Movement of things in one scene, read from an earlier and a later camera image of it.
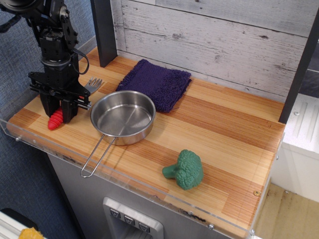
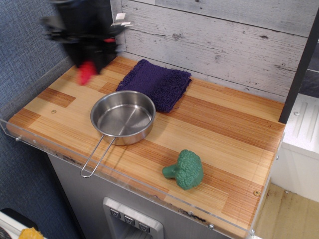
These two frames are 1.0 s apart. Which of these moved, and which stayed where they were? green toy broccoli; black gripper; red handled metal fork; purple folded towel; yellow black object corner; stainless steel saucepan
Moved: red handled metal fork; black gripper
Stayed: yellow black object corner; green toy broccoli; stainless steel saucepan; purple folded towel
